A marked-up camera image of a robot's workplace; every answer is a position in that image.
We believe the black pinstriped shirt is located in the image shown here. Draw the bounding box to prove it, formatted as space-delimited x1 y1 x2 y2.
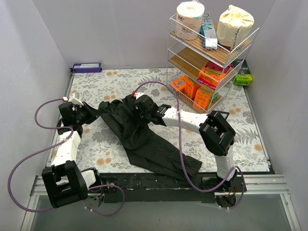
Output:
83 97 203 180

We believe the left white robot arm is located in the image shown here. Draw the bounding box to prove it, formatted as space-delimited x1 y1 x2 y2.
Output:
42 100 103 208

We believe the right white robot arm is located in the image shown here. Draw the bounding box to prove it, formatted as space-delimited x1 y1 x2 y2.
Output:
130 92 236 191

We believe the black brooch display box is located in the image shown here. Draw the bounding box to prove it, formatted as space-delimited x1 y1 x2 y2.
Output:
215 111 230 119

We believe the orange box left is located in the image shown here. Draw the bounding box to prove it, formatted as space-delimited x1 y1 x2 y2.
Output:
171 75 201 99

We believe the purple flat box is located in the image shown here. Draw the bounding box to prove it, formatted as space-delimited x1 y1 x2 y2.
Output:
72 63 102 73

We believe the orange pink snack box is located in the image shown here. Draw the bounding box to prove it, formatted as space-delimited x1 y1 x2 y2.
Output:
197 61 232 90

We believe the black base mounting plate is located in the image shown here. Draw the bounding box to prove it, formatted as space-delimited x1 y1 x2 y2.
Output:
99 173 243 203

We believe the blue white toothpaste box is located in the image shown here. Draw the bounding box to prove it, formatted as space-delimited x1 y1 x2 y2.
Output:
200 12 218 50

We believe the green black box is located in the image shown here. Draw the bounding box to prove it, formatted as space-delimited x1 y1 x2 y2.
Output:
232 59 253 86

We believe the white toilet paper roll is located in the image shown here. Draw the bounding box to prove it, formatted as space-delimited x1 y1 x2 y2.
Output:
175 0 205 40

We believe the cream toilet paper roll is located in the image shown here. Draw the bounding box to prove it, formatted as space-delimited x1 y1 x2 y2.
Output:
216 5 254 50

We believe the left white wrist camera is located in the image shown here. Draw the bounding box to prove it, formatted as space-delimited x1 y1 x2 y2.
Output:
68 92 83 106

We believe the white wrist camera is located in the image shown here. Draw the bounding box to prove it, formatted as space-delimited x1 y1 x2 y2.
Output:
132 92 145 99
68 92 83 106

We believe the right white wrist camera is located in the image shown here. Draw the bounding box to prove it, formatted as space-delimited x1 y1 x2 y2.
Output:
132 92 145 99

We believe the white wire shelf rack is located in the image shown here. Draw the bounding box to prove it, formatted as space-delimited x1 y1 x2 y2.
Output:
167 15 258 113

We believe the aluminium frame rail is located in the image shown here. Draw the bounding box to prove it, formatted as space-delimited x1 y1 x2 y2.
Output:
20 175 80 231

